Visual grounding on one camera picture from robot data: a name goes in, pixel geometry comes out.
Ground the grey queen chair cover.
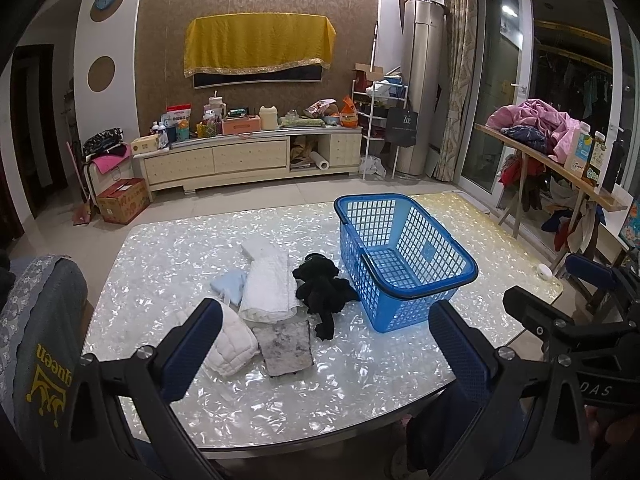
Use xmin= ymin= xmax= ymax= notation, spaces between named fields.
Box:
xmin=1 ymin=255 xmax=88 ymax=472

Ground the cream tv cabinet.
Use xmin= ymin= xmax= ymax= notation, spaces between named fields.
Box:
xmin=134 ymin=127 xmax=362 ymax=194

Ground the white detergent bottle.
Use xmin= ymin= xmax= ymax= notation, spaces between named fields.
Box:
xmin=564 ymin=122 xmax=593 ymax=178

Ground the blue plastic laundry basket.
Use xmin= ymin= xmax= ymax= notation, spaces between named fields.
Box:
xmin=334 ymin=193 xmax=478 ymax=333

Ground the white plastic jug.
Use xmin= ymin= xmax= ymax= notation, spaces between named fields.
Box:
xmin=258 ymin=106 xmax=279 ymax=131

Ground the grey fuzzy cloth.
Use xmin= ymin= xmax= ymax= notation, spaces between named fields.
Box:
xmin=253 ymin=318 xmax=314 ymax=377

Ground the white metal shelf rack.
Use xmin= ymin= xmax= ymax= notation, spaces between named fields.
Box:
xmin=350 ymin=76 xmax=410 ymax=180

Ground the small white round lid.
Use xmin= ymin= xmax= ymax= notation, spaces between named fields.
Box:
xmin=536 ymin=263 xmax=553 ymax=281

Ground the cardboard box on floor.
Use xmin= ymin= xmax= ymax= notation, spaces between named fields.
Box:
xmin=96 ymin=178 xmax=150 ymax=224

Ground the dark green bottle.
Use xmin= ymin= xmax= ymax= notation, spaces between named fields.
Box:
xmin=582 ymin=131 xmax=606 ymax=186

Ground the light blue cloth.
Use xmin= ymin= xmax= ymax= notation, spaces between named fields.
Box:
xmin=209 ymin=269 xmax=247 ymax=308

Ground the black television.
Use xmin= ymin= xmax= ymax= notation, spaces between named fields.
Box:
xmin=192 ymin=65 xmax=324 ymax=89

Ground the patterned curtain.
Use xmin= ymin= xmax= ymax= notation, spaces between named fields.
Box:
xmin=434 ymin=0 xmax=477 ymax=182

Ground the pink cloth on stool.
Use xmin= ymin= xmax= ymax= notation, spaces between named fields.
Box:
xmin=92 ymin=144 xmax=131 ymax=174

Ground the yellow cloth tv cover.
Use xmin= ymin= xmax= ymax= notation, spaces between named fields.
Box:
xmin=183 ymin=12 xmax=337 ymax=78

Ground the silver standing air conditioner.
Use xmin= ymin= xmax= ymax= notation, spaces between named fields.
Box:
xmin=397 ymin=0 xmax=446 ymax=177

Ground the pink clothes pile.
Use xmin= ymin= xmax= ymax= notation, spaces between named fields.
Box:
xmin=485 ymin=99 xmax=582 ymax=165

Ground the black plush toy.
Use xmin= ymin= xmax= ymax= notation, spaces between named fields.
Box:
xmin=293 ymin=254 xmax=360 ymax=340

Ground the paper towel roll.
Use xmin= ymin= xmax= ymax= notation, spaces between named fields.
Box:
xmin=309 ymin=152 xmax=330 ymax=171

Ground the white towel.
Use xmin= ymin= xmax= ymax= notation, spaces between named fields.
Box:
xmin=239 ymin=235 xmax=298 ymax=324

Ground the pink storage box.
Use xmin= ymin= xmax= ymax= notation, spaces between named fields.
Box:
xmin=222 ymin=116 xmax=260 ymax=136

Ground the black paper bag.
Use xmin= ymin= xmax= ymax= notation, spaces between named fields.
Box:
xmin=384 ymin=107 xmax=419 ymax=148

